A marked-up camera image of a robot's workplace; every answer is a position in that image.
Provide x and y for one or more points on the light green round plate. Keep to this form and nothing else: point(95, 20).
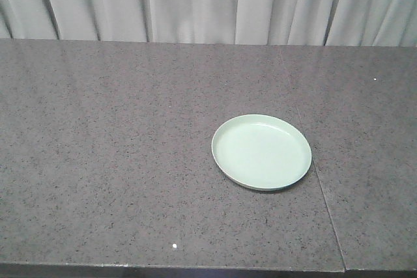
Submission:
point(261, 152)

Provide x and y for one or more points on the white pleated curtain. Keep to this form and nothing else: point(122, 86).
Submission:
point(259, 22)

